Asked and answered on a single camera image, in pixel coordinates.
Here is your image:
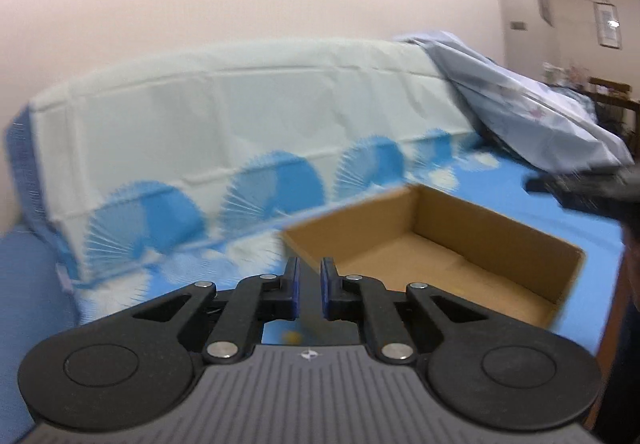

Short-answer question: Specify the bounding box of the blue white fan-print sheet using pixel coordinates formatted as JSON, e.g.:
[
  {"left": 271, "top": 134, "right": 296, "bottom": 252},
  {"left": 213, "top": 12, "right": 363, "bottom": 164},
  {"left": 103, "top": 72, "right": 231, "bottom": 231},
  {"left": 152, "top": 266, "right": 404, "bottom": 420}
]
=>
[{"left": 5, "top": 37, "right": 631, "bottom": 357}]

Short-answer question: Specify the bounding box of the pale floral quilt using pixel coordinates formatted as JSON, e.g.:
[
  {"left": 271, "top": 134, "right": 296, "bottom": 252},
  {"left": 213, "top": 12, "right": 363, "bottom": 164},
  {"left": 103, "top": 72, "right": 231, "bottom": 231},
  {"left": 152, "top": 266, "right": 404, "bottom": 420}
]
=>
[{"left": 395, "top": 29, "right": 634, "bottom": 175}]

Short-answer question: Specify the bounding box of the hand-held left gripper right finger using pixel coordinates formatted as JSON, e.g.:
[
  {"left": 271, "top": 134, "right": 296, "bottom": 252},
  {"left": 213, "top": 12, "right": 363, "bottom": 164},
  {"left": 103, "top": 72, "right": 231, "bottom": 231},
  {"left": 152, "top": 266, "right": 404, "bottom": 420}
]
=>
[{"left": 321, "top": 257, "right": 488, "bottom": 365}]

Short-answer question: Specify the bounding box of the framed wall picture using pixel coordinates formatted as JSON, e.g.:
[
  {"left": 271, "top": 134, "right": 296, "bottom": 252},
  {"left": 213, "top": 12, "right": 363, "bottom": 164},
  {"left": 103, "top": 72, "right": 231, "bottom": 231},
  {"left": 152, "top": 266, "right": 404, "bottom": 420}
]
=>
[{"left": 594, "top": 2, "right": 622, "bottom": 49}]

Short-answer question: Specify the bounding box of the cardboard box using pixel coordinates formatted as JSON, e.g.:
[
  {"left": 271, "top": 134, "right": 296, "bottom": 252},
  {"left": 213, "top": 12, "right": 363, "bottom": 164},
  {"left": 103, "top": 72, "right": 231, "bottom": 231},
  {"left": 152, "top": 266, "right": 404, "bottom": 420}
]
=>
[{"left": 281, "top": 184, "right": 587, "bottom": 331}]

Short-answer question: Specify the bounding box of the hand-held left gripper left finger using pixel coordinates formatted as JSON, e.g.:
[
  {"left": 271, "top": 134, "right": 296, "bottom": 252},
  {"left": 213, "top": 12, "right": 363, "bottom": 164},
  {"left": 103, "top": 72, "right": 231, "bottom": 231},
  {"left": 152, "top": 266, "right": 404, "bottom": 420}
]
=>
[{"left": 135, "top": 257, "right": 301, "bottom": 365}]

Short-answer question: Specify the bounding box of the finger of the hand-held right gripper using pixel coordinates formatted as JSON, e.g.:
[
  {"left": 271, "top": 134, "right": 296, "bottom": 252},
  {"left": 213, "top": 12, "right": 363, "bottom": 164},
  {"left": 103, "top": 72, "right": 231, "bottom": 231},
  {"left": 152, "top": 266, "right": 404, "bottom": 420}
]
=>
[{"left": 522, "top": 173, "right": 568, "bottom": 199}]

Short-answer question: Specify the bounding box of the blue denim sofa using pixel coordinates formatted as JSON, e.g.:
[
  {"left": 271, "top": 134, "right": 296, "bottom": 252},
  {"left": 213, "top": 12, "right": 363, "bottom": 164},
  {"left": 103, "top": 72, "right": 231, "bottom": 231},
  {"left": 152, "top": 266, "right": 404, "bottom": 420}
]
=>
[{"left": 0, "top": 109, "right": 78, "bottom": 444}]

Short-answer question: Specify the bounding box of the dark wooden chair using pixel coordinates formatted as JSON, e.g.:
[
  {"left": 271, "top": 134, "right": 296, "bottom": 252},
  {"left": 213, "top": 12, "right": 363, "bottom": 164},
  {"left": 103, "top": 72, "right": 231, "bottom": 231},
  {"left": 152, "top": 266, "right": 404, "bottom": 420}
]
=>
[{"left": 587, "top": 77, "right": 640, "bottom": 135}]

